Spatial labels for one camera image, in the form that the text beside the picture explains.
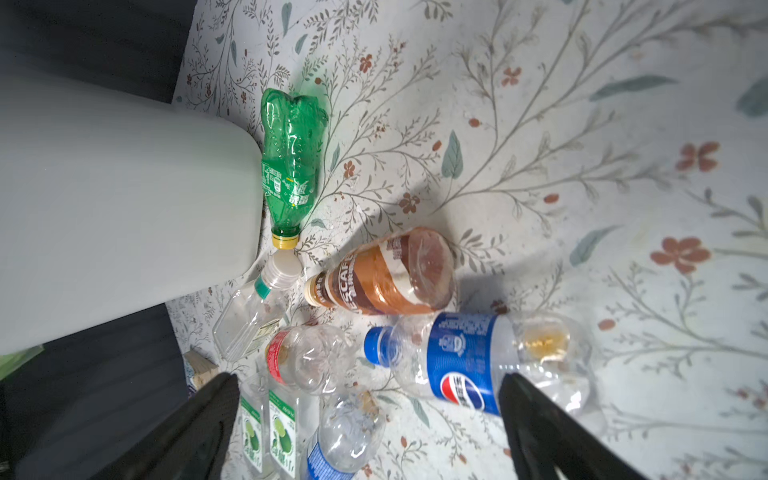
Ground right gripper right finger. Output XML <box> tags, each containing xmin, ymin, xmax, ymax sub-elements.
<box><xmin>498</xmin><ymin>373</ymin><xmax>645</xmax><ymax>480</ymax></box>

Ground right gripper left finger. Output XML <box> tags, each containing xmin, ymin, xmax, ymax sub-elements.
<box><xmin>93</xmin><ymin>373</ymin><xmax>240</xmax><ymax>479</ymax></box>

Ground pepsi label bottle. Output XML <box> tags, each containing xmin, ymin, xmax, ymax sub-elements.
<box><xmin>363</xmin><ymin>311</ymin><xmax>606</xmax><ymax>434</ymax></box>

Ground white plastic waste bin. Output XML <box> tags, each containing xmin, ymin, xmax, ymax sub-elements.
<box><xmin>1</xmin><ymin>71</ymin><xmax>263</xmax><ymax>354</ymax></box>

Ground colourful book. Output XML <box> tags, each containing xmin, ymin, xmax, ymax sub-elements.
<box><xmin>182</xmin><ymin>349</ymin><xmax>219</xmax><ymax>393</ymax></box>

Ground green label square bottle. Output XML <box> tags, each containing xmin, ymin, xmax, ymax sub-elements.
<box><xmin>268</xmin><ymin>380</ymin><xmax>319</xmax><ymax>479</ymax></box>

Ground clear square bottle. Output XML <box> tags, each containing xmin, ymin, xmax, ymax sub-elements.
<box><xmin>212</xmin><ymin>250</ymin><xmax>303</xmax><ymax>362</ymax></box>

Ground red label clear bottle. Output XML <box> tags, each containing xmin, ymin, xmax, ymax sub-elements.
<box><xmin>265</xmin><ymin>325</ymin><xmax>355</xmax><ymax>396</ymax></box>

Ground blue label clear bottle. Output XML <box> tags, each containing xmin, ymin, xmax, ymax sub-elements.
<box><xmin>300</xmin><ymin>389</ymin><xmax>386</xmax><ymax>479</ymax></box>

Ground brown coffee bottle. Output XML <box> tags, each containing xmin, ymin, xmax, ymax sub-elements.
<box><xmin>303</xmin><ymin>227</ymin><xmax>455</xmax><ymax>316</ymax></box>

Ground green plastic bottle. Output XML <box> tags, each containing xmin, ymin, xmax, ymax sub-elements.
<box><xmin>261</xmin><ymin>88</ymin><xmax>328</xmax><ymax>250</ymax></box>

